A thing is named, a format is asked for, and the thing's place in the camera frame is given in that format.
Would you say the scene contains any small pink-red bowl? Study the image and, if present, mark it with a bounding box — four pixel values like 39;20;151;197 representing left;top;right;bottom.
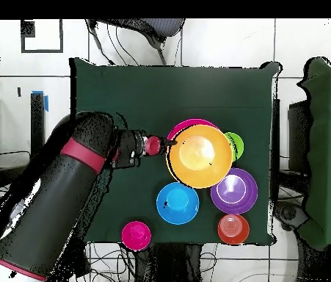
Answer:
120;220;152;252

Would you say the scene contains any black chair base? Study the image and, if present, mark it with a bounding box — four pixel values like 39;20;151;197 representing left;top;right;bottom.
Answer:
273;200;307;233

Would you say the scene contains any green cloth side table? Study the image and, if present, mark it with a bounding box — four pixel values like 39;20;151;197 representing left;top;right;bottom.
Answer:
297;57;331;250

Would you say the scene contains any large pink bowl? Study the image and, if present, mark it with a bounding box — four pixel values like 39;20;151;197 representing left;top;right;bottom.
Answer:
166;117;220;142

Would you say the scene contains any small orange bowl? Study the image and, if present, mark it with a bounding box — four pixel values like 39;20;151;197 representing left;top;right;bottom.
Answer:
217;213;250;245

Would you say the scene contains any tangle of floor cables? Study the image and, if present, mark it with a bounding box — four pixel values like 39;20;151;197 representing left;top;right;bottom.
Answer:
70;243;137;282

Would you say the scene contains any black square floor frame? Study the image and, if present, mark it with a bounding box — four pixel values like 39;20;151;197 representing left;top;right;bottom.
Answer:
20;18;64;54

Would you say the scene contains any medium blue bowl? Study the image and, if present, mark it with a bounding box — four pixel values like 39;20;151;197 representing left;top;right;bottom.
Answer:
156;181;200;226

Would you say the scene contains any small green bowl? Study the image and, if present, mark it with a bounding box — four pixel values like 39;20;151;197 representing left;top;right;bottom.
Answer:
224;131;244;162

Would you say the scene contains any large orange bowl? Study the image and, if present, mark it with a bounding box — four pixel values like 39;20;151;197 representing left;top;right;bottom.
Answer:
165;124;234;189

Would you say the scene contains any grey mesh office chair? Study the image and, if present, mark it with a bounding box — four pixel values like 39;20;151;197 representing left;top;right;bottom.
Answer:
84;18;186;66

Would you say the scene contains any black metal stand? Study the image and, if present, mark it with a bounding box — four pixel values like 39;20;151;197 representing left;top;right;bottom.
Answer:
0;92;48;189

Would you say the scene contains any blue tape strip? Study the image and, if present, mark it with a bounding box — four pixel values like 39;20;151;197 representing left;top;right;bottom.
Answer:
32;90;49;113

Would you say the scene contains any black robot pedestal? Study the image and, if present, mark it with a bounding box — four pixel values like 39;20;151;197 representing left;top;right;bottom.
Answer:
135;242;204;282

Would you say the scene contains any dark green tablecloth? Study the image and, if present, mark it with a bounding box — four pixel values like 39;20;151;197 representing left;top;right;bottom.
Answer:
68;57;282;246

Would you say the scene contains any purple bowl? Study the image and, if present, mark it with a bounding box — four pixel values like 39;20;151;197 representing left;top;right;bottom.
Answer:
210;167;259;215

